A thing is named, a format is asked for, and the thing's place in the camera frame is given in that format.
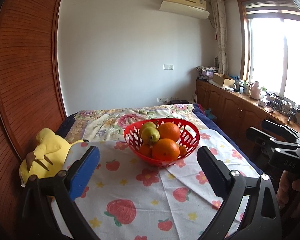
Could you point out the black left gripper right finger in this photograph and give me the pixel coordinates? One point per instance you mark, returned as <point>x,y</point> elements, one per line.
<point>226,184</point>

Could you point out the white wall socket strip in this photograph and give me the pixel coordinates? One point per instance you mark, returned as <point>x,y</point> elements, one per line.
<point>166,100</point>

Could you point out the very large orange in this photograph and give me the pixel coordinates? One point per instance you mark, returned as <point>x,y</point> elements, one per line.
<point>169,130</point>

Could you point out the wooden wardrobe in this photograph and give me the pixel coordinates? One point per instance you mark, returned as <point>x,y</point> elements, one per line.
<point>30,94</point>

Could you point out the wooden low cabinet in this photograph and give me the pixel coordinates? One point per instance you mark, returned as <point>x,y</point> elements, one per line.
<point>235,113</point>

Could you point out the white air conditioner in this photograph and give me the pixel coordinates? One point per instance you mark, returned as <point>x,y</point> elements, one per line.
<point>192,8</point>

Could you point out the patterned curtain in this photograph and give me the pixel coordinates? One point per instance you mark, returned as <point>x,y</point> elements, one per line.
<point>219,17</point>

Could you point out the cardboard box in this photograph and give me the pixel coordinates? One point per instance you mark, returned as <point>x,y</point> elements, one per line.
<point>223,80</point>

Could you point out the person's right hand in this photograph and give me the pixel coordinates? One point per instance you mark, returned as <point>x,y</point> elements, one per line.
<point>286,186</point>

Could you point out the white fruit-print cloth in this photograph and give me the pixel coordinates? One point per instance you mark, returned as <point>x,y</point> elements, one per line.
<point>128,199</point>

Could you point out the white wall switch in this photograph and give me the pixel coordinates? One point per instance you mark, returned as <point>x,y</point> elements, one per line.
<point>168,67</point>

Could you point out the floral bed quilt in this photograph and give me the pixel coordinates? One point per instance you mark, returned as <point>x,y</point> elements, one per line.
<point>109,124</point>

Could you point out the red perforated plastic basket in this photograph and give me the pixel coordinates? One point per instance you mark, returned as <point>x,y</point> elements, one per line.
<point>188,141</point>

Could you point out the dimpled mandarin orange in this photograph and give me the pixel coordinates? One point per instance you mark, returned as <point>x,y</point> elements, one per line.
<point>146,150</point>

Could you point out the window with wooden frame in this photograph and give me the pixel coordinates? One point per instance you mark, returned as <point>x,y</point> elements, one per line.
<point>271,46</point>

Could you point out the round green pear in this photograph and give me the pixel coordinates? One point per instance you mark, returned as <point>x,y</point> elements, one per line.
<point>146,125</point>

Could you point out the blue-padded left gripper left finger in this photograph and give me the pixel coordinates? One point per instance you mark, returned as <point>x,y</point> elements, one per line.
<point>70,185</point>

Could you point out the white pink kettle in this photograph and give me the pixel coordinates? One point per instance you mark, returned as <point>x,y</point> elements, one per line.
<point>255,91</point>

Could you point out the medium orange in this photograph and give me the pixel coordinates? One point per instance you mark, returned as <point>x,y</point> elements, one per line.
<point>165,150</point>

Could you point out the green pear with stem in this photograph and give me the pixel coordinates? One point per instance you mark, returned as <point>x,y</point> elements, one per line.
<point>150,135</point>

